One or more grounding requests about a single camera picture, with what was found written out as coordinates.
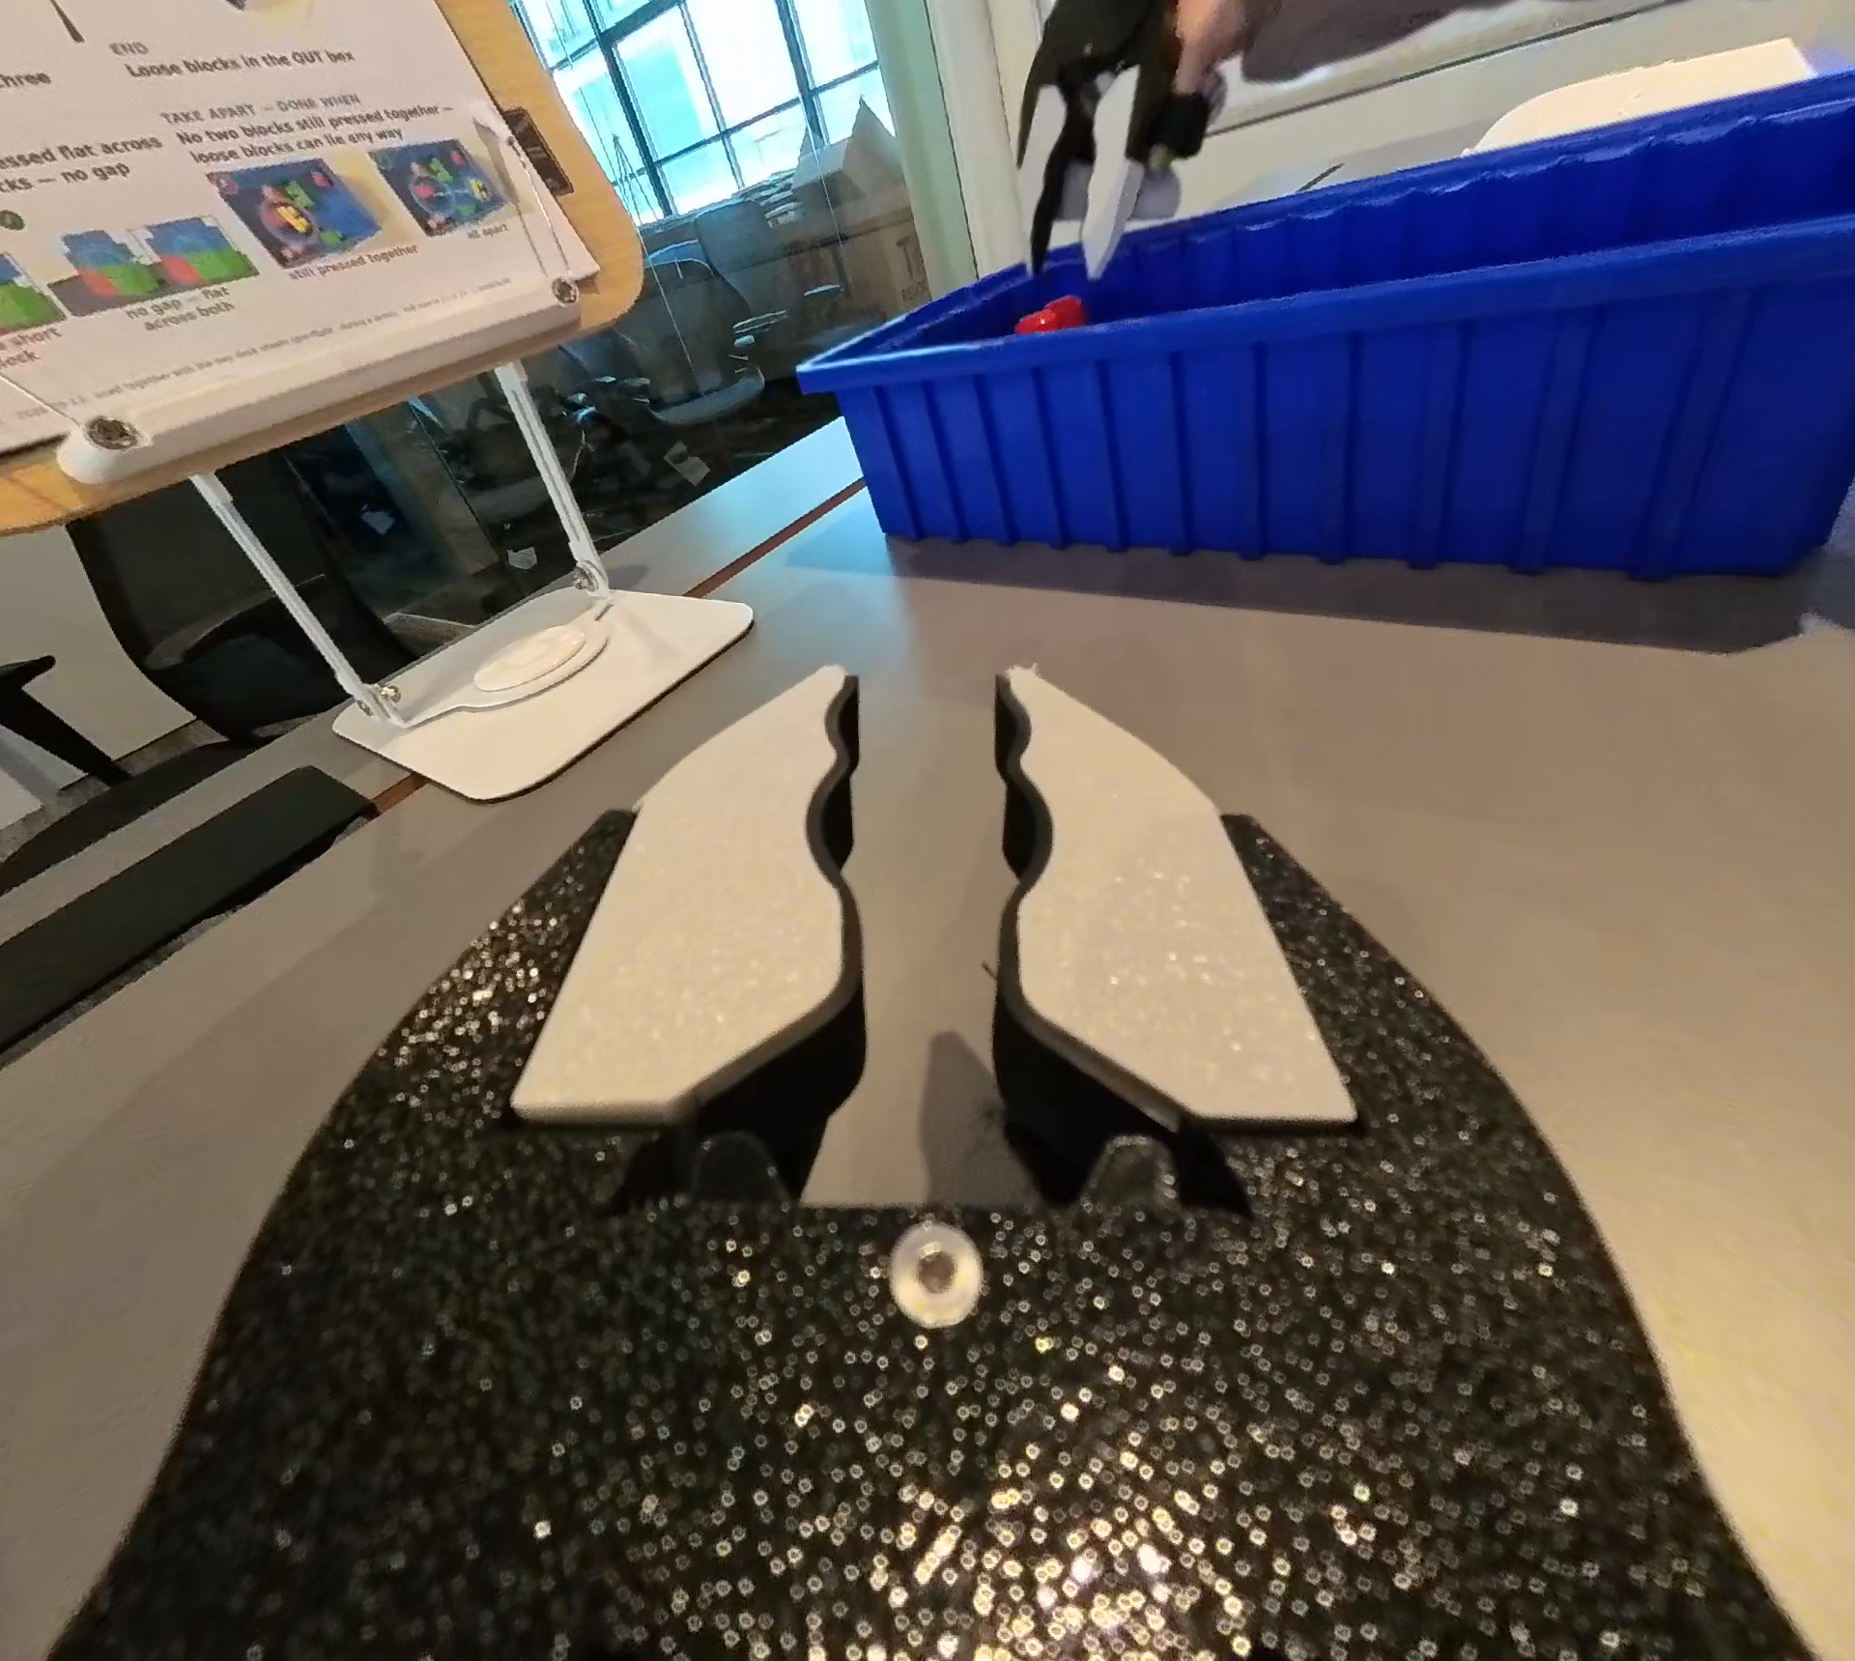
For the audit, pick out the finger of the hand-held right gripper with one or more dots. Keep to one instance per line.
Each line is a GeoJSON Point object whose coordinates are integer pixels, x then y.
{"type": "Point", "coordinates": [1039, 152]}
{"type": "Point", "coordinates": [1114, 197]}

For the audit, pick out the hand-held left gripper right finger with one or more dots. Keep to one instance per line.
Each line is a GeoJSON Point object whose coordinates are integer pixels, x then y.
{"type": "Point", "coordinates": [1160, 950]}

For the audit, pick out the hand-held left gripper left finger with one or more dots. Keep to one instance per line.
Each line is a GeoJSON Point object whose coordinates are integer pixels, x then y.
{"type": "Point", "coordinates": [697, 950]}

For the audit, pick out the red two-stud block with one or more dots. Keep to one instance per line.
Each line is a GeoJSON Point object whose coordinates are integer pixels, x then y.
{"type": "Point", "coordinates": [1052, 315]}

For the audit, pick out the blue plastic bin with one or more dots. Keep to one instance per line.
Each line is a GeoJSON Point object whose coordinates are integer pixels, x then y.
{"type": "Point", "coordinates": [1522, 197]}
{"type": "Point", "coordinates": [1377, 442]}

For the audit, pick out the person's right hand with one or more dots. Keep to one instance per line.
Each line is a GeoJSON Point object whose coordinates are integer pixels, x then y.
{"type": "Point", "coordinates": [1211, 15]}

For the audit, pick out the cardboard box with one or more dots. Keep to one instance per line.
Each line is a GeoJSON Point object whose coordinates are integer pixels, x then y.
{"type": "Point", "coordinates": [863, 197]}

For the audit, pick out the white and wooden document stand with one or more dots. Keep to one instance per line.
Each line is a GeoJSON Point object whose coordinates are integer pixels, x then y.
{"type": "Point", "coordinates": [436, 705]}

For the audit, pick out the white box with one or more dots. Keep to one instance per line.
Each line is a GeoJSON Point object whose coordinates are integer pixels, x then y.
{"type": "Point", "coordinates": [1638, 94]}

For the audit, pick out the black office chair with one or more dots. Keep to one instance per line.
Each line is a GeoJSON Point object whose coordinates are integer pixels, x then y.
{"type": "Point", "coordinates": [59, 711]}
{"type": "Point", "coordinates": [246, 618]}

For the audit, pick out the printed instruction sheet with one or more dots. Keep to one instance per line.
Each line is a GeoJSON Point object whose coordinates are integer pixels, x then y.
{"type": "Point", "coordinates": [262, 94]}

